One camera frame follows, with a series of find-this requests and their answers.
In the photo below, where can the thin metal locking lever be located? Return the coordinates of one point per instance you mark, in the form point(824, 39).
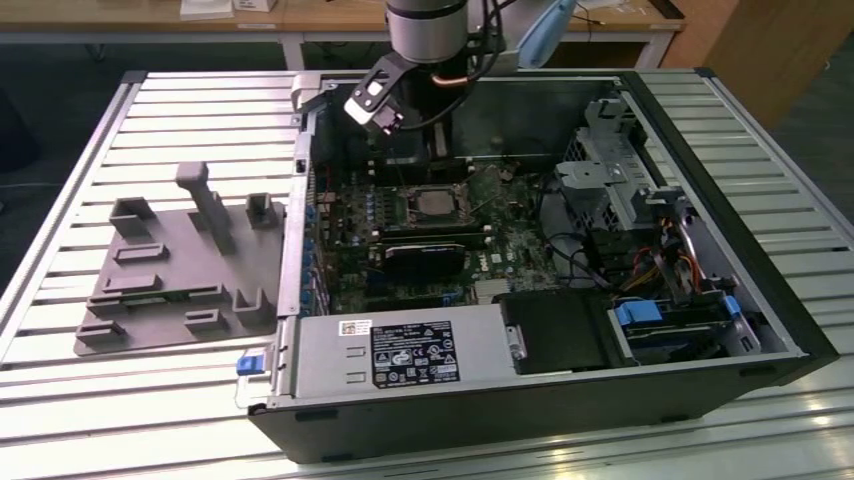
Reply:
point(488, 192)

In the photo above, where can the silver square CPU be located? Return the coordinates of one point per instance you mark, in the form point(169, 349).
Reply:
point(430, 202)

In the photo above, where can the CPU socket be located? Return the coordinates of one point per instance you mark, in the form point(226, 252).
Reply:
point(403, 207)

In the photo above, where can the black RAM stick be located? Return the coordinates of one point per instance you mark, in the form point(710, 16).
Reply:
point(434, 230)

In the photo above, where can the green motherboard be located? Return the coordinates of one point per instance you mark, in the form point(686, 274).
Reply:
point(514, 235)

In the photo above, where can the grey metal drive cage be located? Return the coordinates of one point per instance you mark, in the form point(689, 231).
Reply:
point(601, 190)

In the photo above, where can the black graphics card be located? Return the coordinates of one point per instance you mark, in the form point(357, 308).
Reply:
point(427, 260)

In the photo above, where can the white box on desk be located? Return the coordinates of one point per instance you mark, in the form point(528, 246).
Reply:
point(203, 10)

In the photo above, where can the small silver heatsink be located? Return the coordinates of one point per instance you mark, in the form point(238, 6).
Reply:
point(494, 291)

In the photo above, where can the long wooden desk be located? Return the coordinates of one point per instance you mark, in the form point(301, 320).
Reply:
point(134, 25)

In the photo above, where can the grey plastic parts rack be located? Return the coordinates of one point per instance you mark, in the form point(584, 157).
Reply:
point(181, 260)

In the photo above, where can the black plastic air shroud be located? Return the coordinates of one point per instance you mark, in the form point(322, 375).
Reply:
point(561, 330)

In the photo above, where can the brown wooden cabinet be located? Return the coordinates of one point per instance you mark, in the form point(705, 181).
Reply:
point(768, 55)

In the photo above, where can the hard disk in blue carrier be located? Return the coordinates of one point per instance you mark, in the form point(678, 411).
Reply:
point(640, 312)

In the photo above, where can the grey power supply unit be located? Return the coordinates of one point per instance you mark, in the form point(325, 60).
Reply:
point(321, 350)

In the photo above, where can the green RAM stick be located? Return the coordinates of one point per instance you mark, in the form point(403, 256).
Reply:
point(154, 299)

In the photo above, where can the blue case release latch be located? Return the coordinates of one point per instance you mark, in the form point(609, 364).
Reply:
point(249, 364)

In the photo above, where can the blue plastic bay clip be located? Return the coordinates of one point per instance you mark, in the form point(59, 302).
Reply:
point(732, 306)

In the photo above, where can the black open PC case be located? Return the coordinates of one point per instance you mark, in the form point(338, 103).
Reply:
point(467, 430)

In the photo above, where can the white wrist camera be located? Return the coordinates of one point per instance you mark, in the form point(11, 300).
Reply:
point(374, 97)

